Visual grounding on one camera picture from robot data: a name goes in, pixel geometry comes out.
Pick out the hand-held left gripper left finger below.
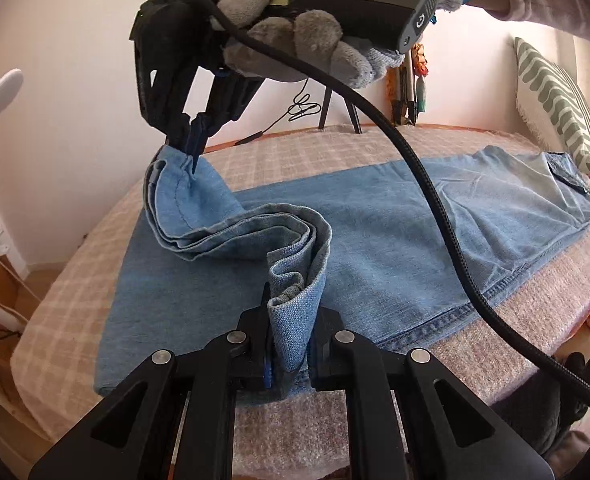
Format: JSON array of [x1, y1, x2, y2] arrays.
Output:
[[28, 282, 276, 480]]

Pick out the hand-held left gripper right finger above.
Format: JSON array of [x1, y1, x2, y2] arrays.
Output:
[[307, 307, 556, 480]]

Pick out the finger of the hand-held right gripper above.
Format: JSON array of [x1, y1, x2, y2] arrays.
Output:
[[194, 67, 265, 156], [134, 45, 201, 177]]

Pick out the light blue denim pants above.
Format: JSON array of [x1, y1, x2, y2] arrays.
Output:
[[92, 145, 590, 406]]

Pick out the person's right hand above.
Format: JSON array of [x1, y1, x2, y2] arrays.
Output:
[[217, 0, 470, 88]]

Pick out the small black tripod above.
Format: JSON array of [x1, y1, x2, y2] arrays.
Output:
[[317, 85, 363, 135]]

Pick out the white clamp desk lamp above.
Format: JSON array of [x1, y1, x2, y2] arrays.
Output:
[[0, 69, 25, 261]]

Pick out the folded silver tripod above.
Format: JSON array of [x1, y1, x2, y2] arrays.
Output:
[[387, 55, 428, 127]]

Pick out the pink plaid blanket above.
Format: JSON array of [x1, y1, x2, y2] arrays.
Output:
[[10, 122, 590, 480]]

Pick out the orange patterned cloth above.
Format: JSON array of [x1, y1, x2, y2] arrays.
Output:
[[410, 44, 433, 78]]

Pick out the white power strip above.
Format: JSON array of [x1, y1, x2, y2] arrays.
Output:
[[0, 300, 28, 333]]

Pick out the green striped white pillow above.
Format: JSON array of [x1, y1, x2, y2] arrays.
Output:
[[512, 36, 590, 186]]

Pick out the thin black ring light cable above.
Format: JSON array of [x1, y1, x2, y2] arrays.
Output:
[[235, 79, 323, 147]]

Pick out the thick black braided cable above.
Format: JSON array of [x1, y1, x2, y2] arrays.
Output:
[[210, 7, 590, 426]]

